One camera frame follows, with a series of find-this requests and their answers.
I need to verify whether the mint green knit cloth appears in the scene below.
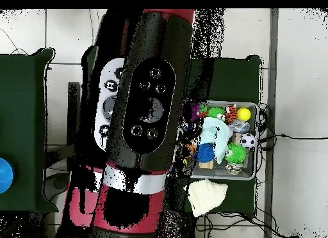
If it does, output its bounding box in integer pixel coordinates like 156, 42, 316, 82
199, 116, 234, 164

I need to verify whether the green spiky ball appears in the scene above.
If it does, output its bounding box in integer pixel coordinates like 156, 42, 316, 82
225, 143, 248, 165

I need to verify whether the cream knit cloth roll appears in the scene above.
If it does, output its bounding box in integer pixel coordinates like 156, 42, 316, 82
184, 178, 229, 218

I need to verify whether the black upright bar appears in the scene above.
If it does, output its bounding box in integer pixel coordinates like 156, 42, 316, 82
67, 81, 82, 173

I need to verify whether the orange tiger plush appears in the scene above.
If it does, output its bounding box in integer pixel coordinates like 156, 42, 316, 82
224, 104, 239, 123

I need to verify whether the small blue object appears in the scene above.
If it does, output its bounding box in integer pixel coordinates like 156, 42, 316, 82
0, 157, 15, 195

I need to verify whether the green covered side table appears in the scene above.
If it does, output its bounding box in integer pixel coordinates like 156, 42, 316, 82
0, 47, 57, 214

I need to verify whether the dark green tablecloth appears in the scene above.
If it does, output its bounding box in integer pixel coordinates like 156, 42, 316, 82
81, 45, 262, 219

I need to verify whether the black and white soccer ball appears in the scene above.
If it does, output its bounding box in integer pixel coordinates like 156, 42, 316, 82
240, 132, 257, 149

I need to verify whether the clear mesh bin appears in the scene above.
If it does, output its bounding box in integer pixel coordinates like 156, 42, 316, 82
176, 99, 259, 182

